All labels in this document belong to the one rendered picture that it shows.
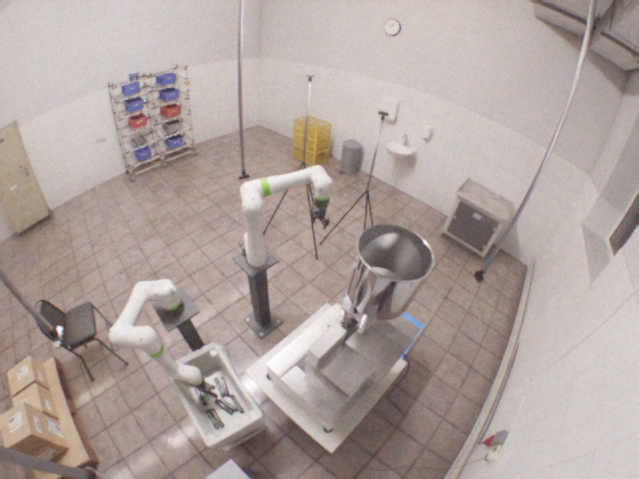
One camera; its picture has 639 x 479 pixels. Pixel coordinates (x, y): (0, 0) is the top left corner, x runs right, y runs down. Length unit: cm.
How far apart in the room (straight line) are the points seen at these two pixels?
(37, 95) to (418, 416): 688
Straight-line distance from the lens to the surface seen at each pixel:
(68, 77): 574
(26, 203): 587
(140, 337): 145
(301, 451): 243
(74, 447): 298
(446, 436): 279
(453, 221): 408
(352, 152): 496
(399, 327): 134
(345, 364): 117
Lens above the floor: 243
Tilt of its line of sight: 42 degrees down
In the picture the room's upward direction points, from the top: 7 degrees clockwise
